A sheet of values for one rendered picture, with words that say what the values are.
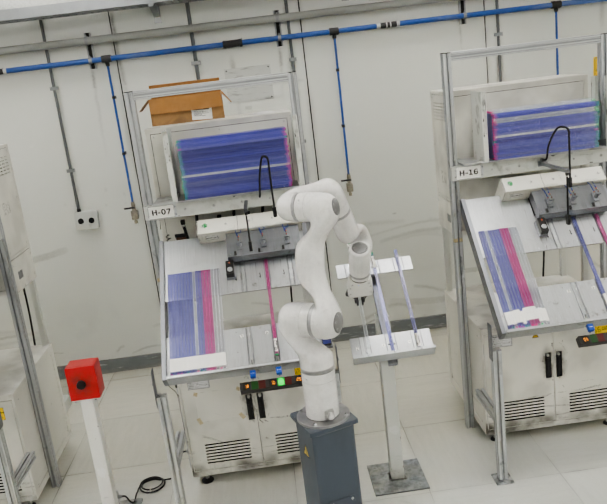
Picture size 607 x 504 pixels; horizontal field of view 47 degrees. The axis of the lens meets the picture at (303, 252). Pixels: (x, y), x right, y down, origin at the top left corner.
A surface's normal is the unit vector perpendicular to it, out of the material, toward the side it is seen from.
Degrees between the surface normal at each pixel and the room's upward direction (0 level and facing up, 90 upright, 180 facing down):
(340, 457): 90
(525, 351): 90
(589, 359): 90
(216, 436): 90
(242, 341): 43
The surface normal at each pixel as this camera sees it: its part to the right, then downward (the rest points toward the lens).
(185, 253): -0.04, -0.55
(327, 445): 0.40, 0.18
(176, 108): 0.09, 0.07
